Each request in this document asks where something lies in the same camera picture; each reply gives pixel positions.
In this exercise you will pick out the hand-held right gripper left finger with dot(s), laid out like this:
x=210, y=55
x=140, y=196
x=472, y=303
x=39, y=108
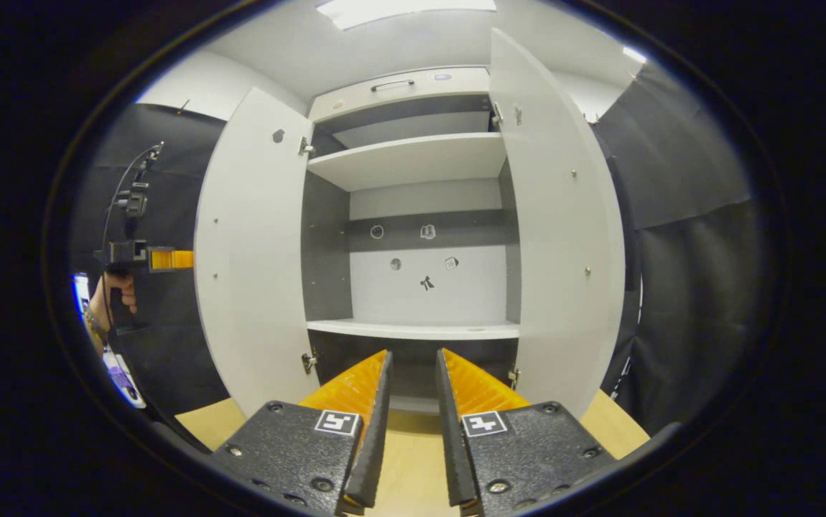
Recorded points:
x=377, y=445

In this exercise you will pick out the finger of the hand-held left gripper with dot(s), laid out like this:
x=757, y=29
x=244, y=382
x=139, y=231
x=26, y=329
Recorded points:
x=169, y=260

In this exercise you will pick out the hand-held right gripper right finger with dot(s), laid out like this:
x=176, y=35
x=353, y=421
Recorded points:
x=449, y=445

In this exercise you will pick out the beige shoe cabinet door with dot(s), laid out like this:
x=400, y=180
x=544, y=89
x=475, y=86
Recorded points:
x=255, y=251
x=564, y=237

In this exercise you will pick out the white cabinet shelf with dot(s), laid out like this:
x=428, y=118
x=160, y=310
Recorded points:
x=413, y=330
x=406, y=161

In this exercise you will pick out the beige cabinet drawer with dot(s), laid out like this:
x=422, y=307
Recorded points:
x=456, y=90

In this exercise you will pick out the white and purple object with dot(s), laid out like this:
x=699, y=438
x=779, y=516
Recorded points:
x=124, y=379

